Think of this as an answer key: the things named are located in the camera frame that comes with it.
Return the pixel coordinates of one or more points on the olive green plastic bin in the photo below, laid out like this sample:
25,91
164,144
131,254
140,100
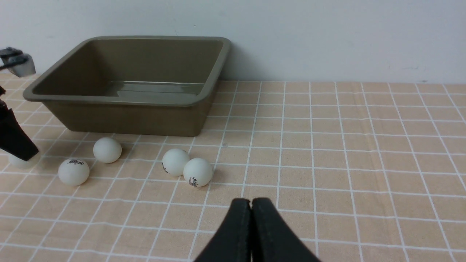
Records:
141,85

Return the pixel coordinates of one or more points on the plain white ball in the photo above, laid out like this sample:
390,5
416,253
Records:
107,150

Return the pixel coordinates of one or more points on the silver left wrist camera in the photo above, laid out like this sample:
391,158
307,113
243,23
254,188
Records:
17,62

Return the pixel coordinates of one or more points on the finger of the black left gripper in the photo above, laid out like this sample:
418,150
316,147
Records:
12,137

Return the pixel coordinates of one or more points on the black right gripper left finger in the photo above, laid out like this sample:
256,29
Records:
230,243

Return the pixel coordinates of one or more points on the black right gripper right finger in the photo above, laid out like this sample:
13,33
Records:
272,240

